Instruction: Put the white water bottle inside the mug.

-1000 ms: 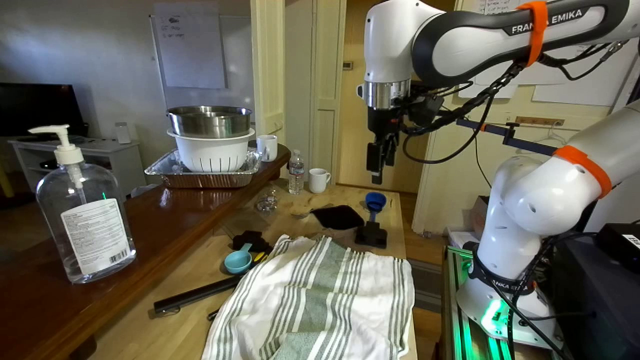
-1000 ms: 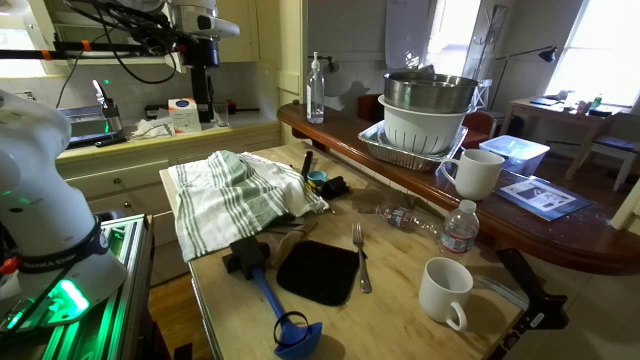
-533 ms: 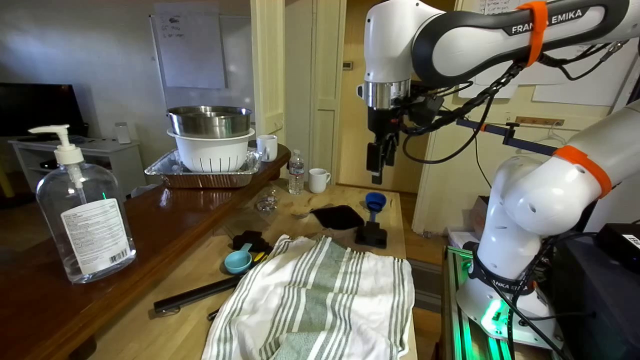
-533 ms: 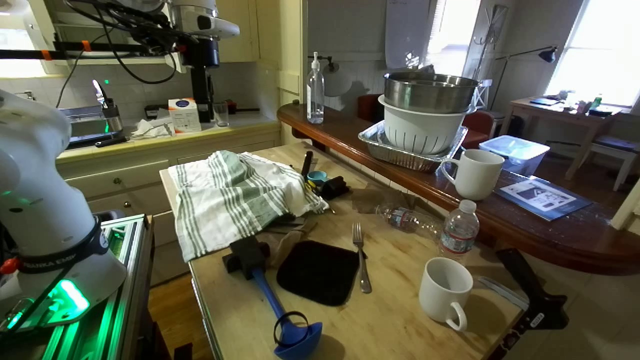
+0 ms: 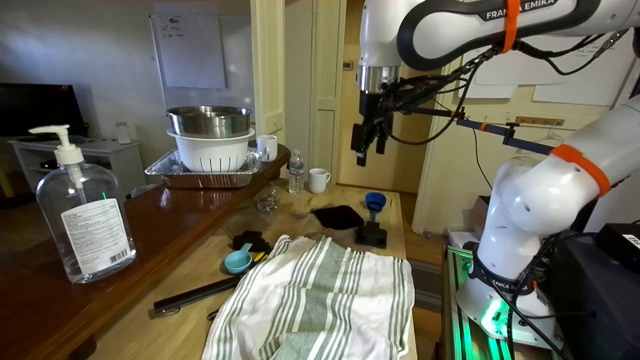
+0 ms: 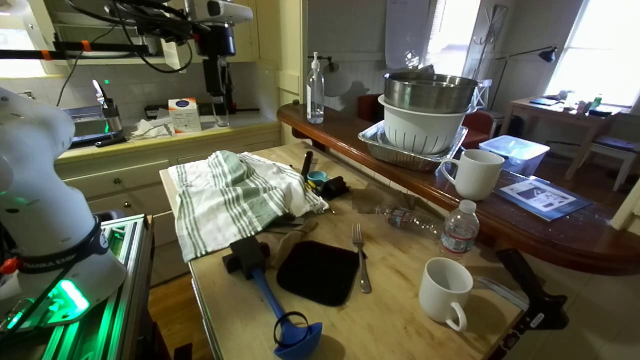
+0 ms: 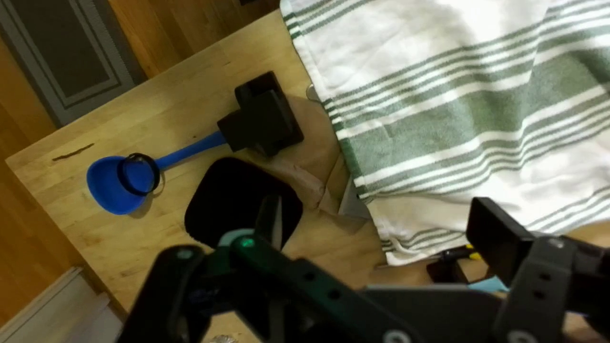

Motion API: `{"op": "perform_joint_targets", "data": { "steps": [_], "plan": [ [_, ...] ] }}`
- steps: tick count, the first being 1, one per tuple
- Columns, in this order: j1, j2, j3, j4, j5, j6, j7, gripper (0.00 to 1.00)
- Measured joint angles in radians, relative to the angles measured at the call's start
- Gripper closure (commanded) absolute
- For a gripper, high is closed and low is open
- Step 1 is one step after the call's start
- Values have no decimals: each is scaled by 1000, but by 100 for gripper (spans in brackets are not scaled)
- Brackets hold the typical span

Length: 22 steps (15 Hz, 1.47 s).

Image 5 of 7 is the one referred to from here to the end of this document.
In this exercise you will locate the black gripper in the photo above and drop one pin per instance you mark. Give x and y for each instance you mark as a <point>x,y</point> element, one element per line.
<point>374,112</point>

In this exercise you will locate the clear water bottle white cap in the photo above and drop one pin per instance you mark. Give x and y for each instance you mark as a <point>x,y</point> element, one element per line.
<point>296,175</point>

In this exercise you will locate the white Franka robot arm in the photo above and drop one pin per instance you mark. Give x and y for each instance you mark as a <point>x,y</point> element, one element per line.
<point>532,192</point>

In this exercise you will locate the white mug empty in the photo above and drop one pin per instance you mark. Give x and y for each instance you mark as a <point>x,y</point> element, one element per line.
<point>319,180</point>

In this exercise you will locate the white mug beside foil tray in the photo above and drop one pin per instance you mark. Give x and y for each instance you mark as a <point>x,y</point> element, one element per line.
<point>269,148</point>

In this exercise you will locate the crushed clear plastic bottle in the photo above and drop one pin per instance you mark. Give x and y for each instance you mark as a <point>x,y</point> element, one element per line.
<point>269,198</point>

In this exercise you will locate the clear hand sanitizer pump bottle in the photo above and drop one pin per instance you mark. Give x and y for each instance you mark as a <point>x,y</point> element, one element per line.
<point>87,226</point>

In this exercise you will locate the black square cloth pad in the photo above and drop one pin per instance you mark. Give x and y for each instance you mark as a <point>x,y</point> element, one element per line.
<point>336,217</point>

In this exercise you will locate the black block holder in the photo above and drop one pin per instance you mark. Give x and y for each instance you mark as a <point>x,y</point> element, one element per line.
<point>370,234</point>

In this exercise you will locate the small black crumpled object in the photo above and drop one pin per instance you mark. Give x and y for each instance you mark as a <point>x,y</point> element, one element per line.
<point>252,240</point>

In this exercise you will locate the clamp rod with orange clips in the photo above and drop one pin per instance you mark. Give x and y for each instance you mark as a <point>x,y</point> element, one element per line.
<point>526,143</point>

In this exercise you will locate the metal pot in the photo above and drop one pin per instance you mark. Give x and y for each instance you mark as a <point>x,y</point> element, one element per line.
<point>213,152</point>

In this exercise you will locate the stainless steel bowl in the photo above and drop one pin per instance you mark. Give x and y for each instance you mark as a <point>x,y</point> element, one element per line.
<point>210,121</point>

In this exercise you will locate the white green striped towel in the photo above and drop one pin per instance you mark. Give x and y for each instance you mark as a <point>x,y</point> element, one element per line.
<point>312,300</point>

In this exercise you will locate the aluminium foil tray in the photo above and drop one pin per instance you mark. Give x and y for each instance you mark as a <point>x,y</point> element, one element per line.
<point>201,178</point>

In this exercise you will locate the teal measuring cup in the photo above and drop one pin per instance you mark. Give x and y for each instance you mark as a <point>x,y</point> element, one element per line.
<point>236,263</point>

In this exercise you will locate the metal robot stand green light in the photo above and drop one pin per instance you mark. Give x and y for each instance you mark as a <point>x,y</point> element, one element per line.
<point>460,321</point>

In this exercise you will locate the white paper sheet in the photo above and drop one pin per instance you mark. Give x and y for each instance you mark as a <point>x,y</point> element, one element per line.
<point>586,87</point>

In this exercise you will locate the long black stick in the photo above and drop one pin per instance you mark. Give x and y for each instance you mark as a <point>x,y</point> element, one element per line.
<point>193,294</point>

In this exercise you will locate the white low cabinet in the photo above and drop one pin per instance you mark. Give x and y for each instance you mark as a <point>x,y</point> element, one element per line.
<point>113,161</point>

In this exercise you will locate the black equipment box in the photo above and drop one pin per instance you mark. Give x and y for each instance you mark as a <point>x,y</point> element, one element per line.
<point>593,300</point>

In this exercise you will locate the black television screen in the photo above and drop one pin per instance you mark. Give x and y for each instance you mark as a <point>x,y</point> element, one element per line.
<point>41,111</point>

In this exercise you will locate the dark wood bar counter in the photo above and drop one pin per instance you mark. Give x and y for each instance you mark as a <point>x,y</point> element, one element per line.
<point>41,313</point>

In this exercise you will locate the white wall board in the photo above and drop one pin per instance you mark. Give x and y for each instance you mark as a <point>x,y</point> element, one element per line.
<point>190,53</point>

